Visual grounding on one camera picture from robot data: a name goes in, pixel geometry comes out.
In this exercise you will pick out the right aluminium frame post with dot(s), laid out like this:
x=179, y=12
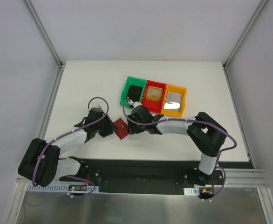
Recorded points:
x=253, y=19

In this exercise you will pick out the silver VIP card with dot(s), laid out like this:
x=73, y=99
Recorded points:
x=173, y=101

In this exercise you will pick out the left aluminium frame post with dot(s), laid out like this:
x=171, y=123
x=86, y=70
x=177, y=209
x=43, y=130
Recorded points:
x=40, y=27

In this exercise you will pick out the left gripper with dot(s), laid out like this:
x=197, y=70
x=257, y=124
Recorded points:
x=108, y=128

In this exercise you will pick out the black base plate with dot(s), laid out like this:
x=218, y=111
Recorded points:
x=144, y=177

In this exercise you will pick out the red leather card holder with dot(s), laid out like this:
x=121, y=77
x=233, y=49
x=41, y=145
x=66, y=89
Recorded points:
x=122, y=129

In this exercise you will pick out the left aluminium table rail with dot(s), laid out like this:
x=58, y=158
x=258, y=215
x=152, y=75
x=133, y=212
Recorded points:
x=50, y=104

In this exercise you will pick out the right aluminium table rail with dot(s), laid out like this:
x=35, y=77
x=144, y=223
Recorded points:
x=237, y=115

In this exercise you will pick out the white cable duct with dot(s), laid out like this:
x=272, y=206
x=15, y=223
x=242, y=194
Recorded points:
x=191, y=191
x=64, y=188

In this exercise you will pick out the left white cable duct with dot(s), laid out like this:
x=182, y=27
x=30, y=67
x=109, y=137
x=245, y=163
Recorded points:
x=64, y=188

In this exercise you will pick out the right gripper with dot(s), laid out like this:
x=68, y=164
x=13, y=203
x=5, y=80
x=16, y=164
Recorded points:
x=132, y=126

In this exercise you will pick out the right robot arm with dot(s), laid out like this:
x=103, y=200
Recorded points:
x=205, y=132

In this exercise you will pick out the aluminium frame post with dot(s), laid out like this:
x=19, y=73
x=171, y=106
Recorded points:
x=40, y=27
x=253, y=19

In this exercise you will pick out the right white cable duct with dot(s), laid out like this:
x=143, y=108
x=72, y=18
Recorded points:
x=191, y=191

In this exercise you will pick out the aluminium table rail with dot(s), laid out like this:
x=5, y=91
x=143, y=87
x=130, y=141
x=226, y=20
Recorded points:
x=50, y=104
x=237, y=115

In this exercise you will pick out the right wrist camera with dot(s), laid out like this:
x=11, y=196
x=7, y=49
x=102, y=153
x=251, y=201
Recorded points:
x=133, y=104

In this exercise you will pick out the green plastic bin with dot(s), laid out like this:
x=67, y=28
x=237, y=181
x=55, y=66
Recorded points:
x=132, y=81

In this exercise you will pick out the gold VIP card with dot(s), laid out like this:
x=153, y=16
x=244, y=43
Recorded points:
x=154, y=93

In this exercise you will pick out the black VIP card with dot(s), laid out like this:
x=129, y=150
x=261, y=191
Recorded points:
x=134, y=92

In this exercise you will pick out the red plastic bin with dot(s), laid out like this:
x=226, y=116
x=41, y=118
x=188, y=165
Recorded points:
x=154, y=106

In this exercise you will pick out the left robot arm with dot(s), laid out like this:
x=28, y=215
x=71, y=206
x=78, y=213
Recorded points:
x=42, y=164

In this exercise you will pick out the yellow plastic bin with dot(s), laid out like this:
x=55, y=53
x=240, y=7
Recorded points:
x=176, y=89

